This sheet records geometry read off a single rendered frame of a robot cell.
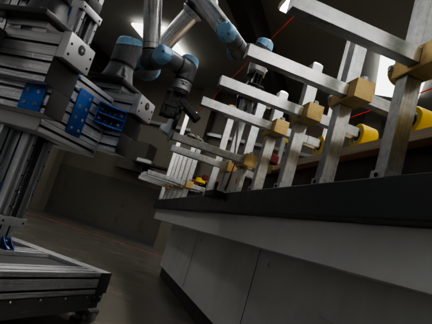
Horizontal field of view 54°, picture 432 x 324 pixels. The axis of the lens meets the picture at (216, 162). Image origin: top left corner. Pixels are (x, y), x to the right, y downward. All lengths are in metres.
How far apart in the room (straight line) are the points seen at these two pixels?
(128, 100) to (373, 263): 1.31
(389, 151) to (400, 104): 0.10
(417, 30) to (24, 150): 1.37
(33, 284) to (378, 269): 1.15
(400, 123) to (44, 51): 1.09
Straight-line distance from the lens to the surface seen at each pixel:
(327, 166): 1.09
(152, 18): 1.84
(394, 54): 0.89
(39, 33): 1.55
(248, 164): 1.72
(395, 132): 0.89
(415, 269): 0.76
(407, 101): 0.92
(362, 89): 1.09
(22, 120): 1.64
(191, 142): 1.71
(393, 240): 0.82
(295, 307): 1.50
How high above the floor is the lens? 0.51
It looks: 10 degrees up
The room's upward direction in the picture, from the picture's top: 17 degrees clockwise
